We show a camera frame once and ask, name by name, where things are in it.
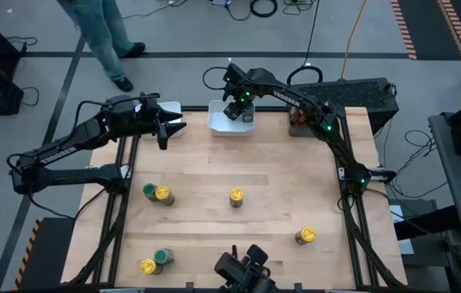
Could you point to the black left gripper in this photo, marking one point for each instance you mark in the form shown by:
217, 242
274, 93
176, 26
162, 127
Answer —
150, 120

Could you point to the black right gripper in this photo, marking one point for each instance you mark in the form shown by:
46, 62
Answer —
247, 94

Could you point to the green-lid spice jar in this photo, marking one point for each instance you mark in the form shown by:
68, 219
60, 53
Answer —
149, 190
248, 114
160, 256

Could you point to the brown spice packet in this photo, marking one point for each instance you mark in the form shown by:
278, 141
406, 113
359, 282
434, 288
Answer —
294, 116
302, 118

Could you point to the yellow-lid spice jar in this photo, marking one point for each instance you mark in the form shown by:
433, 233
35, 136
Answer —
307, 234
148, 266
162, 192
236, 193

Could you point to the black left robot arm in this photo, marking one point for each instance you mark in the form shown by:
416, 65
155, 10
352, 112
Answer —
57, 154

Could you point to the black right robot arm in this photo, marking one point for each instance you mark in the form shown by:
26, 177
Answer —
295, 99

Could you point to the white plastic bin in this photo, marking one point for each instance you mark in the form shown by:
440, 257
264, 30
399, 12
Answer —
175, 106
220, 126

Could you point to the grey translucent plastic bin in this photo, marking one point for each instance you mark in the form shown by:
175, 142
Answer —
295, 131

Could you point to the person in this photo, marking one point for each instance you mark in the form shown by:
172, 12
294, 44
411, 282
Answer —
104, 36

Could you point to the black computer tower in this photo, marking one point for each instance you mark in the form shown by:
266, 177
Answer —
356, 93

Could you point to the black table clamp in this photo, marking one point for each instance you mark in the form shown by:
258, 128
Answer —
189, 287
297, 287

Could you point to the black hazard-striped floor mat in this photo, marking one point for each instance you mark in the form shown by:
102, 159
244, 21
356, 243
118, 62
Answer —
47, 252
425, 24

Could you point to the white paper sheet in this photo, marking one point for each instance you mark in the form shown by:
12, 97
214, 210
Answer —
396, 213

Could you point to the black bar-shaped box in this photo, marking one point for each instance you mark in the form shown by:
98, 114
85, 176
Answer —
425, 224

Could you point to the grey desk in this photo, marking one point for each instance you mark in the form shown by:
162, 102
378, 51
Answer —
457, 195

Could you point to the black aluminium table frame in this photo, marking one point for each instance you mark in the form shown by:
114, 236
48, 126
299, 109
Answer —
270, 108

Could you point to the black clamp post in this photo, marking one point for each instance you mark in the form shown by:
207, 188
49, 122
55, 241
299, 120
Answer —
143, 99

